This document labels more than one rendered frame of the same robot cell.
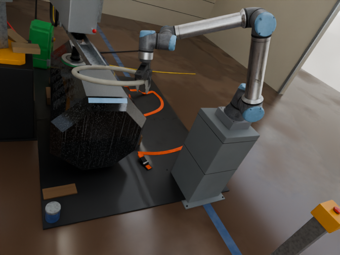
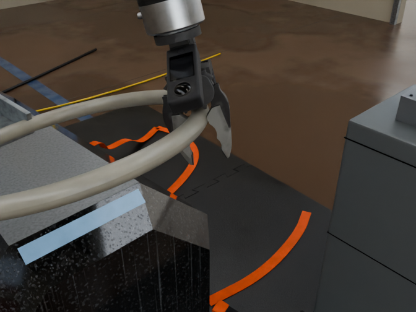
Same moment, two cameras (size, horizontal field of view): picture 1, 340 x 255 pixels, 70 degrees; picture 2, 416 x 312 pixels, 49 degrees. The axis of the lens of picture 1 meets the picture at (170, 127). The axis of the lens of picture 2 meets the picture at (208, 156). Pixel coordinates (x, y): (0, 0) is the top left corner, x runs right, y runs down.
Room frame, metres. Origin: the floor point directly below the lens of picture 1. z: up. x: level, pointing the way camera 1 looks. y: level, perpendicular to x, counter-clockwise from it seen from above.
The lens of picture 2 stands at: (0.75, 0.29, 1.45)
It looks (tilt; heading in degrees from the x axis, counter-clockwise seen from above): 32 degrees down; 357
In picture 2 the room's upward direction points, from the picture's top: straight up
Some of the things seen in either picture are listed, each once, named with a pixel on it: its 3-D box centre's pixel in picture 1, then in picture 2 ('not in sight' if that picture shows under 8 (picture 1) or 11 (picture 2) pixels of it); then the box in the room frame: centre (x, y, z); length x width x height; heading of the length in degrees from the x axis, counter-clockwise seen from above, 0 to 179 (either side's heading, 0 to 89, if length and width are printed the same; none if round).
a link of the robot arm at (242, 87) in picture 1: (245, 96); not in sight; (1.84, -0.46, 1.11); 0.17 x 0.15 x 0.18; 15
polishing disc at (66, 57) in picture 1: (75, 59); not in sight; (1.87, 0.98, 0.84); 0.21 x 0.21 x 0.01
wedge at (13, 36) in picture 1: (14, 36); not in sight; (1.92, 1.58, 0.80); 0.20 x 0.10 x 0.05; 78
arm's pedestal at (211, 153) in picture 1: (210, 156); (412, 234); (1.86, -0.46, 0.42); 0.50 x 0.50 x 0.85; 39
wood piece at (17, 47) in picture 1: (26, 48); not in sight; (1.79, 1.38, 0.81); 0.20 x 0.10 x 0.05; 136
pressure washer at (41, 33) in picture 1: (41, 34); not in sight; (2.97, 2.06, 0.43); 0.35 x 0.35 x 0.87; 23
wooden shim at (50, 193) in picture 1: (59, 191); not in sight; (1.18, 0.64, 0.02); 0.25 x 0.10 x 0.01; 131
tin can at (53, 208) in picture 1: (52, 212); not in sight; (0.97, 0.56, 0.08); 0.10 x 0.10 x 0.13
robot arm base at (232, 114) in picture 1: (237, 109); not in sight; (1.86, -0.46, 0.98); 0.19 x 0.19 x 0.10
